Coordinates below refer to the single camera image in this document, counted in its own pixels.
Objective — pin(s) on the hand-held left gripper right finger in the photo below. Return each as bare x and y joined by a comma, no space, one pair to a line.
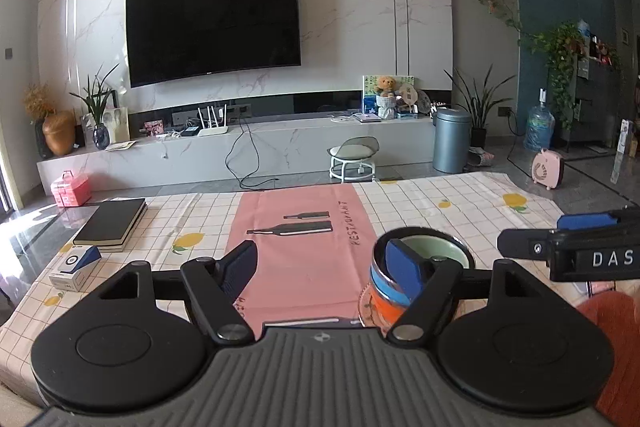
405,268

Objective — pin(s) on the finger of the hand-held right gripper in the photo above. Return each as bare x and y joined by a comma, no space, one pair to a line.
585,222
522,244

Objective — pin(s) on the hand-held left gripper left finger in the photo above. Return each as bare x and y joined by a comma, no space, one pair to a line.
240,268

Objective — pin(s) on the striped ceramic cup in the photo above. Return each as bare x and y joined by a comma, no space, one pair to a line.
382,289

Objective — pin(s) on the green ceramic bowl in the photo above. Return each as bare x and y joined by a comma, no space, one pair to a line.
442,247

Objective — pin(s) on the orange steel bowl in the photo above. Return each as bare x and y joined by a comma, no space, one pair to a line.
390,311

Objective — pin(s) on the floral clear glass plate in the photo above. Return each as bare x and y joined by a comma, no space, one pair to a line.
369,307

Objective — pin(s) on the person's right forearm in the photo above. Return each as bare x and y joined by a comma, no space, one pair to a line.
617,347

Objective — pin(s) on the pink bottle-print placemat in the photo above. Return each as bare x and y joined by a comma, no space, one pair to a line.
300,279

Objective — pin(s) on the pink fan heater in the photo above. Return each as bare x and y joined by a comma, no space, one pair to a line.
547,169

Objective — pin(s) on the blue water bottle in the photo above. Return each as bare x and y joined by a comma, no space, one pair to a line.
539,127

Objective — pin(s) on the dark grey cabinet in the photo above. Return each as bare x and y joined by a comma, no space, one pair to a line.
600,107

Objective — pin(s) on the marble television console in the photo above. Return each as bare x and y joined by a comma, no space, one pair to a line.
280,153

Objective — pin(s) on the grey trash can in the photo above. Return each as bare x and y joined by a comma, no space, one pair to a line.
451,142

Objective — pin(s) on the white rolling stool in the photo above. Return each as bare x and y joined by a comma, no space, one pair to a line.
352,153

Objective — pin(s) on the white router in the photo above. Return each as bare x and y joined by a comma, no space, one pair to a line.
214,130

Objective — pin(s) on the black book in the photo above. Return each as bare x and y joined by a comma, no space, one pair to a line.
107,222

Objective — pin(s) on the long-leaf potted plant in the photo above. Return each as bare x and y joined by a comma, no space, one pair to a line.
479,107

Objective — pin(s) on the black set-top box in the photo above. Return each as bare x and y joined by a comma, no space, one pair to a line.
190,132

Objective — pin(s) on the small pink photo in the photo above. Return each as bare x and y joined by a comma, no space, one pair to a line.
154,128

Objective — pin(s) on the white and blue box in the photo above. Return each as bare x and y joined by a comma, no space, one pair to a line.
72,269

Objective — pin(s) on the papers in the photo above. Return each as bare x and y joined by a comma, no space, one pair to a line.
120,145

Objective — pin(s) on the trailing vine plant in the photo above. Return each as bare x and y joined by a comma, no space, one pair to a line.
562,52

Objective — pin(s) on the round hand fan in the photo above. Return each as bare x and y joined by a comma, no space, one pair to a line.
407,96

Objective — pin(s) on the blue and green painting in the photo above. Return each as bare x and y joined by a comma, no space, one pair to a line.
370,99

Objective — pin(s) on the teddy bear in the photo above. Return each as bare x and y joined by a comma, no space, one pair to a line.
386,87

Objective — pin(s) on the pink storage box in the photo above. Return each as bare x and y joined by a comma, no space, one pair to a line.
71,191

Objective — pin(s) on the white photo card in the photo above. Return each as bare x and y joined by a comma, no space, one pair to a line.
117,124

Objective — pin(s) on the green plant in blue vase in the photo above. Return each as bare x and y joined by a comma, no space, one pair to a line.
101,137

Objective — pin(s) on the golden vase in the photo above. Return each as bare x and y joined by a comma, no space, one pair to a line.
59,134

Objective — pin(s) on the black television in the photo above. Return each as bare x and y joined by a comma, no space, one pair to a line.
212,24

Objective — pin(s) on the dried flowers in dark vase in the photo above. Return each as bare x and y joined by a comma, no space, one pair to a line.
39,102

